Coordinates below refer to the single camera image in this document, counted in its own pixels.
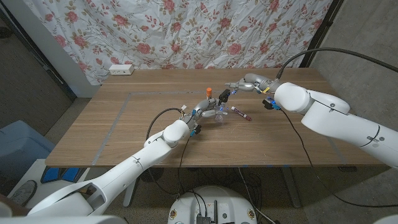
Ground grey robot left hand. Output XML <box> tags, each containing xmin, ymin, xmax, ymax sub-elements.
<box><xmin>183</xmin><ymin>98</ymin><xmax>229</xmax><ymax>128</ymax></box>

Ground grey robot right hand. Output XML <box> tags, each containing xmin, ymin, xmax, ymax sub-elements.
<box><xmin>224</xmin><ymin>73</ymin><xmax>280</xmax><ymax>94</ymax></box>

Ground maroon dry-erase marker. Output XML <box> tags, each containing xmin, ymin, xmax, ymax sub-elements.
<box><xmin>230</xmin><ymin>106</ymin><xmax>252</xmax><ymax>122</ymax></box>

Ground floral fabric backdrop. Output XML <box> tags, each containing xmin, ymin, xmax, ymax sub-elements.
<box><xmin>23</xmin><ymin>0</ymin><xmax>333</xmax><ymax>85</ymax></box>

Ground black backdrop pole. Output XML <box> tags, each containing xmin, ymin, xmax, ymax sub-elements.
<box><xmin>299</xmin><ymin>0</ymin><xmax>345</xmax><ymax>68</ymax></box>

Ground black round floor object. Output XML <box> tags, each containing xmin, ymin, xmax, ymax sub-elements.
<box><xmin>139</xmin><ymin>167</ymin><xmax>165</xmax><ymax>183</ymax></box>

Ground white power strip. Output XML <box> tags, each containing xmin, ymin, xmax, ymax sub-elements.
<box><xmin>108</xmin><ymin>63</ymin><xmax>135</xmax><ymax>76</ymax></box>

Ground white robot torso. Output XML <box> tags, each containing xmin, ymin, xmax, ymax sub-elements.
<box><xmin>167</xmin><ymin>185</ymin><xmax>258</xmax><ymax>224</ymax></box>

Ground white table leg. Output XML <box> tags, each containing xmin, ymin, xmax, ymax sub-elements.
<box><xmin>123</xmin><ymin>174</ymin><xmax>139</xmax><ymax>208</ymax></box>

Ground grey table leg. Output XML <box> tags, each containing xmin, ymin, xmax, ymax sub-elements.
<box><xmin>281</xmin><ymin>166</ymin><xmax>302</xmax><ymax>208</ymax></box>

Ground white floor board blue pads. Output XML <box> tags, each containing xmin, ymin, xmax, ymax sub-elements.
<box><xmin>6</xmin><ymin>158</ymin><xmax>94</xmax><ymax>206</ymax></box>

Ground blue plastic bin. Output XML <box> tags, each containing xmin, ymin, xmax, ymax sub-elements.
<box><xmin>0</xmin><ymin>120</ymin><xmax>56</xmax><ymax>180</ymax></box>

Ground grey shoe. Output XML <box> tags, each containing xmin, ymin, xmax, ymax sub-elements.
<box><xmin>8</xmin><ymin>179</ymin><xmax>38</xmax><ymax>207</ymax></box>

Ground person's brown leg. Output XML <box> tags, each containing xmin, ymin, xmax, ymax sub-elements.
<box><xmin>0</xmin><ymin>194</ymin><xmax>30</xmax><ymax>217</ymax></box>

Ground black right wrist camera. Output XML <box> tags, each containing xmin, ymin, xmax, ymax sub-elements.
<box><xmin>262</xmin><ymin>96</ymin><xmax>282</xmax><ymax>111</ymax></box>

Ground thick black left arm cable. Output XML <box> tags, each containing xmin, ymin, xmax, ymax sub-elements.
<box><xmin>146</xmin><ymin>107</ymin><xmax>187</xmax><ymax>141</ymax></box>

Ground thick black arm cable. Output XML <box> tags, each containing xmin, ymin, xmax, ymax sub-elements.
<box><xmin>275</xmin><ymin>47</ymin><xmax>398</xmax><ymax>80</ymax></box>
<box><xmin>146</xmin><ymin>107</ymin><xmax>187</xmax><ymax>141</ymax></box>

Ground thin black left wrist cable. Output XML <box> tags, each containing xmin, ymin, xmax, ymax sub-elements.
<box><xmin>177</xmin><ymin>135</ymin><xmax>193</xmax><ymax>200</ymax></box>

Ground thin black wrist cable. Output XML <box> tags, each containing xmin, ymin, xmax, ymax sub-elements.
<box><xmin>177</xmin><ymin>135</ymin><xmax>193</xmax><ymax>200</ymax></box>
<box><xmin>279</xmin><ymin>108</ymin><xmax>398</xmax><ymax>208</ymax></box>

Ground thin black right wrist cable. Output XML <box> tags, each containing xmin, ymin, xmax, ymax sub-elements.
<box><xmin>279</xmin><ymin>108</ymin><xmax>398</xmax><ymax>208</ymax></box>

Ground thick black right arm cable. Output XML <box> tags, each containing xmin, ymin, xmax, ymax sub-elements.
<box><xmin>275</xmin><ymin>47</ymin><xmax>398</xmax><ymax>80</ymax></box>

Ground black door frame strip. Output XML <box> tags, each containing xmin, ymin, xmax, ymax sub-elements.
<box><xmin>0</xmin><ymin>7</ymin><xmax>77</xmax><ymax>102</ymax></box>

